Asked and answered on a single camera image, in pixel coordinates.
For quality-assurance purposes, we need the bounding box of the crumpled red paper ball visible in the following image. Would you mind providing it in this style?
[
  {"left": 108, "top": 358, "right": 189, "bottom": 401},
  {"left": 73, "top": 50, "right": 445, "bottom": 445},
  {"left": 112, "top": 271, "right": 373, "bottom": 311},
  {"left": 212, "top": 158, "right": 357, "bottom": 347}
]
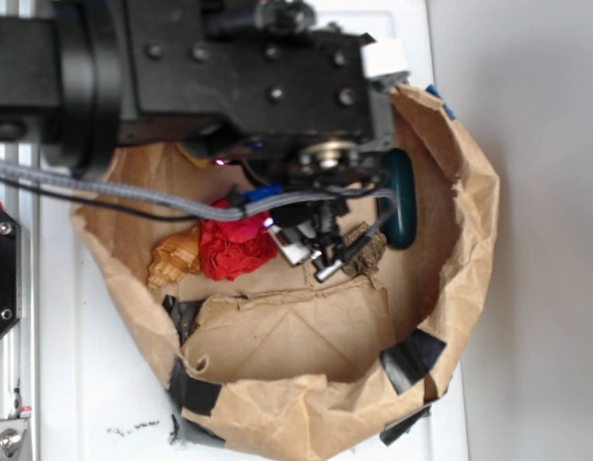
[{"left": 200, "top": 211, "right": 279, "bottom": 281}]

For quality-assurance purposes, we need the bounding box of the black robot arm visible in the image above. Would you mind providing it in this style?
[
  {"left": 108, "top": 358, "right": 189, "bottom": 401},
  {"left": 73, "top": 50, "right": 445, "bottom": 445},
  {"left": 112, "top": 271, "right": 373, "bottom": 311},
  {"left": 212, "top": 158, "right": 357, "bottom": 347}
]
[{"left": 0, "top": 1, "right": 408, "bottom": 185}]

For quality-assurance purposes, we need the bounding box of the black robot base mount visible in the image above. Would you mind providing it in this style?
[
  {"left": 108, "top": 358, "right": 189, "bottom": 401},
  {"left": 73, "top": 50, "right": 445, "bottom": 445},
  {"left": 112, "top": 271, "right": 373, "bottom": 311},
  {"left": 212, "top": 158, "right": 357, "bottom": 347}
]
[{"left": 0, "top": 206, "right": 20, "bottom": 341}]

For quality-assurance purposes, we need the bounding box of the aluminium frame rail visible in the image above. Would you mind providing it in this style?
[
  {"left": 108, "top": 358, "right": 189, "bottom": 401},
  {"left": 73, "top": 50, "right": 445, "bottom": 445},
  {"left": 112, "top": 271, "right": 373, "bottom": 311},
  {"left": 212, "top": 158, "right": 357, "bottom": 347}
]
[{"left": 0, "top": 138, "right": 41, "bottom": 461}]

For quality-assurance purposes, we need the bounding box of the dark green oval object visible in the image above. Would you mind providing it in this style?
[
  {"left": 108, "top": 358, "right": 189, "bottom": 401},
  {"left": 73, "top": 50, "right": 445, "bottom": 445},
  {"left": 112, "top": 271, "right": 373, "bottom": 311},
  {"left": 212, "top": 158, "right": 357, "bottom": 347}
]
[{"left": 379, "top": 149, "right": 417, "bottom": 250}]

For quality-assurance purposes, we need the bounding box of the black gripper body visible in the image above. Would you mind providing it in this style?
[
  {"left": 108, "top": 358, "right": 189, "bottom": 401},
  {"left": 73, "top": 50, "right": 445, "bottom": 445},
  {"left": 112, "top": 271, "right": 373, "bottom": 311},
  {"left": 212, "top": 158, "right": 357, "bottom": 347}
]
[{"left": 118, "top": 1, "right": 408, "bottom": 182}]

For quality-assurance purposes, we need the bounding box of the brown rock lump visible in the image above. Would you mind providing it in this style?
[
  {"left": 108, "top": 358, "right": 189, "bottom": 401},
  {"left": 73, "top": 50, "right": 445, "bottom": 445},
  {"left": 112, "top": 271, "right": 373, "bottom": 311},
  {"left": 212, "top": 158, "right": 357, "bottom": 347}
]
[{"left": 342, "top": 222, "right": 387, "bottom": 277}]

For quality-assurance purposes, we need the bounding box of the orange waffle cone toy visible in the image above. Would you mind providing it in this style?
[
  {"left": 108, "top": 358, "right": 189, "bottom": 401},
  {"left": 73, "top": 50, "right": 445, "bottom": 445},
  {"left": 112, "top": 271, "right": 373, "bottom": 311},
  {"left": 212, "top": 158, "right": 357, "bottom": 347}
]
[{"left": 146, "top": 226, "right": 202, "bottom": 290}]

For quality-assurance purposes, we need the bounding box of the brown paper bag tray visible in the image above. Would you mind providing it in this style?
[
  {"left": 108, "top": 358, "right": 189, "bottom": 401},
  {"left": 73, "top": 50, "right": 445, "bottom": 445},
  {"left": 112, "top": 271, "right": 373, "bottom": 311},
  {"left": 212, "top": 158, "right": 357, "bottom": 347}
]
[{"left": 72, "top": 85, "right": 500, "bottom": 460}]

